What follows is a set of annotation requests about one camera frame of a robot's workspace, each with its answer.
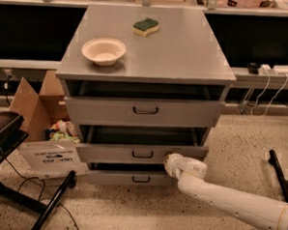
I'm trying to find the black floor cable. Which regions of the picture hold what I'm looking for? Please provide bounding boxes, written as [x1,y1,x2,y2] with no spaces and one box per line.
[1,158,86,230]

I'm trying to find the grey top drawer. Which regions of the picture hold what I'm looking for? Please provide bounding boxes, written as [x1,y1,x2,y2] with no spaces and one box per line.
[65,96,225,128]

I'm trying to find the grey bottom drawer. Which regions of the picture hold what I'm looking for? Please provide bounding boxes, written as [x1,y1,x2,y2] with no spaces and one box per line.
[87,162,174,187]

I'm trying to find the black power adapter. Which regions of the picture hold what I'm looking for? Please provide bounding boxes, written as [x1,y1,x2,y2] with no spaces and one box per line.
[247,63,259,74]

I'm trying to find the grey drawer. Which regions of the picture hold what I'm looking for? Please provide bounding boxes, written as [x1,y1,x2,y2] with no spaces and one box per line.
[76,126,209,164]
[65,96,225,128]
[87,162,174,187]

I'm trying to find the green yellow sponge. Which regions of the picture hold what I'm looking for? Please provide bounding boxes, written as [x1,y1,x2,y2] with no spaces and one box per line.
[132,17,159,37]

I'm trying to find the white hanging cable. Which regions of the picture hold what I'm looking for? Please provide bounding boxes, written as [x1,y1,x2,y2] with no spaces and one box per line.
[249,72,288,120]

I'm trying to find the white power adapter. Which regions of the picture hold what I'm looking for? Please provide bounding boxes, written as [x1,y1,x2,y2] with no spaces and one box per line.
[260,64,272,74]

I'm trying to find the white paper bowl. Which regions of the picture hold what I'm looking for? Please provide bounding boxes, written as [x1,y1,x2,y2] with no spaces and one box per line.
[81,38,127,67]

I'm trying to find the colourful toys in box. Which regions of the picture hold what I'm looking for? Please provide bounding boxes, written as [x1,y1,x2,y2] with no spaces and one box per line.
[45,119,80,143]

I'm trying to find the brown cardboard box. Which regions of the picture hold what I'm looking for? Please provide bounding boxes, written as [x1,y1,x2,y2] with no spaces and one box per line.
[10,71,89,180]

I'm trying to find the white power strip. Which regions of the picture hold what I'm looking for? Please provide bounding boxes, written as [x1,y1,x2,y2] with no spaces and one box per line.
[273,65,288,74]

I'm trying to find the black stand frame left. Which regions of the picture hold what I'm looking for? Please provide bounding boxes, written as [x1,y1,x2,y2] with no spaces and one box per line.
[0,111,75,230]

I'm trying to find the white cream gripper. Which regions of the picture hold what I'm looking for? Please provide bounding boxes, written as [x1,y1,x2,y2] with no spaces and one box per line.
[163,154,192,179]

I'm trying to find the grey drawer cabinet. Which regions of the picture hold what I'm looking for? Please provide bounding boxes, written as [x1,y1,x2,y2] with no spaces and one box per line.
[49,0,241,190]

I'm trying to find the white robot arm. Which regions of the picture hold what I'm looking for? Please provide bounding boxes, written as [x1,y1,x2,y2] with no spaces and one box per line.
[163,154,288,230]

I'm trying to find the black bar right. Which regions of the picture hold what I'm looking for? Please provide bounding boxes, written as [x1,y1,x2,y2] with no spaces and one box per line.
[269,150,288,203]

